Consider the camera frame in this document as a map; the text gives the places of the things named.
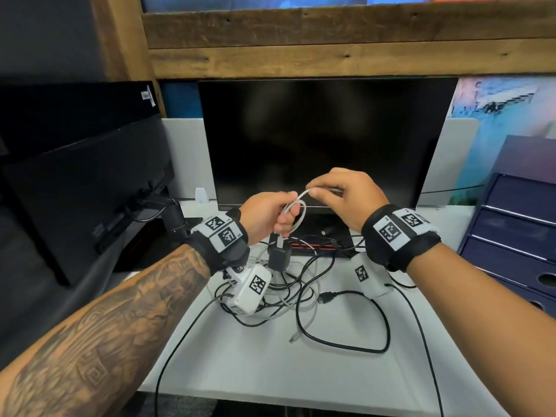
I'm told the person's right hand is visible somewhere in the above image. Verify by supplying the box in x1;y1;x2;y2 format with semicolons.
306;167;390;233

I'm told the person's left hand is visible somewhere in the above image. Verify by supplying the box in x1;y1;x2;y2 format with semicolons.
239;191;307;246

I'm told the white cable with black charger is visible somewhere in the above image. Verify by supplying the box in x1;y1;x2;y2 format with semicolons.
271;188;312;250

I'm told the black charger plug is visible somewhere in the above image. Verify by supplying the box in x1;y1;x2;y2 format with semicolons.
267;245;292;272

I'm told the small black cable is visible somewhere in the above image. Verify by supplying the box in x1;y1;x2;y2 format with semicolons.
295;290;391;354

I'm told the navy blue drawer unit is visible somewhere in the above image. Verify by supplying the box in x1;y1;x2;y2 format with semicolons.
458;135;556;320

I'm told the person's left forearm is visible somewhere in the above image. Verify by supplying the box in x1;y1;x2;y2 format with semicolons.
0;243;211;417

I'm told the person's right forearm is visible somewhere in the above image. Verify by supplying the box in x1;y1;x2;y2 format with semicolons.
406;243;556;417

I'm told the black computer monitor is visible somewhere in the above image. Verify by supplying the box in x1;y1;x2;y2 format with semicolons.
198;76;459;211

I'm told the white partition panel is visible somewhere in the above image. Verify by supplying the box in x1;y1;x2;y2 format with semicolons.
416;118;480;208
161;118;217;200

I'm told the black panel with white sticker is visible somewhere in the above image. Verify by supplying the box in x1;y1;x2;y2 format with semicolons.
0;80;158;159

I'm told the black left wrist strap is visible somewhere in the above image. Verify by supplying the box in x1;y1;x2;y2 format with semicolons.
189;208;251;276

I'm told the black wrist strap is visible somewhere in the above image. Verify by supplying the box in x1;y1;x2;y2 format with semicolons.
189;208;251;276
361;204;442;273

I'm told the black right wrist strap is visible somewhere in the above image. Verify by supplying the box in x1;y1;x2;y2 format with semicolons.
361;204;442;273

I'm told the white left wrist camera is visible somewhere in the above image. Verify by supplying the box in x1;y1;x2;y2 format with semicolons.
225;264;272;317

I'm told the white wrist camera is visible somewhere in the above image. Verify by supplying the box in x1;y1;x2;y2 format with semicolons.
225;264;272;317
349;251;394;299

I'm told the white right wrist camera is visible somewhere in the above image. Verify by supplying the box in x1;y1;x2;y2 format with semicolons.
349;251;394;299

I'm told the black monitor power cable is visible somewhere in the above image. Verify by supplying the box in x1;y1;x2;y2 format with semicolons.
130;197;174;223

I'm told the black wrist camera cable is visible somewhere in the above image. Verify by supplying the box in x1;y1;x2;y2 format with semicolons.
384;281;444;417
154;292;231;417

